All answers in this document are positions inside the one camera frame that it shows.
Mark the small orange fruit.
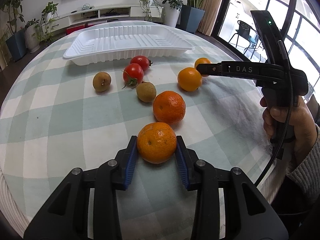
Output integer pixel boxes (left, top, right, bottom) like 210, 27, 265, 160
194, 57, 211, 69

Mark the smooth orange fruit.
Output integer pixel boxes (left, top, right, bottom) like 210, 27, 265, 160
177, 67, 202, 92

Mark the orange mandarin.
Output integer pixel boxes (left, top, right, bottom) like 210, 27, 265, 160
152, 90, 186, 124
137, 122, 177, 164

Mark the brown longan fruit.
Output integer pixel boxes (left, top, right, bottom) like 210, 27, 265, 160
93, 72, 111, 92
136, 81, 157, 103

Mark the red tomato with stem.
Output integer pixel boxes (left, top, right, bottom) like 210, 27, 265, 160
123, 63, 144, 87

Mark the grey knit sleeve forearm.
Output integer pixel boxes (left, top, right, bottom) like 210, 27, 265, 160
287, 125, 319, 202

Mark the person's right hand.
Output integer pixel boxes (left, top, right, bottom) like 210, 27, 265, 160
260, 96, 318, 163

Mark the black balcony chair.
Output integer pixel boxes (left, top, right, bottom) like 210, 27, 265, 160
226, 20, 263, 62

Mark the blue planter tall plant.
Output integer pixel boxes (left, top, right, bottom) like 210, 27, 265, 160
180, 0, 205, 34

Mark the beige curtain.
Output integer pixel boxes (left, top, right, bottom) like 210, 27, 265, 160
198, 0, 222, 36

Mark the white pot leafy plant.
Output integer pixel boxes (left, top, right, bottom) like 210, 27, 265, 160
161, 0, 183, 28

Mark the hanging vine plant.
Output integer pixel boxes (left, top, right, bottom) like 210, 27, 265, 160
139, 0, 163, 22

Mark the green checked tablecloth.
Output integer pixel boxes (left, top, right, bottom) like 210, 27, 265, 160
1, 31, 270, 234

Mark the white plastic tray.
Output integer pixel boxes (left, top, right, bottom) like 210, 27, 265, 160
63, 24, 194, 66

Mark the left red storage box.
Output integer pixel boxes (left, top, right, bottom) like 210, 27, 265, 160
66, 24, 86, 35

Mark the white tv cabinet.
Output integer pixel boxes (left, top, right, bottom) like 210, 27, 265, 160
52, 4, 164, 35

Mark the left trailing pothos plant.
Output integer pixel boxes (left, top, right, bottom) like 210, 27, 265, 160
35, 1, 58, 43

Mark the left blue planter plant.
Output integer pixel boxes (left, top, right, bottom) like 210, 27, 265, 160
1, 0, 27, 62

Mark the left white pot plant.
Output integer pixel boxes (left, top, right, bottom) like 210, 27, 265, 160
24, 18, 40, 53

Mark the black camera module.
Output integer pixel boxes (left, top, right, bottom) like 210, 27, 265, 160
251, 10, 290, 69

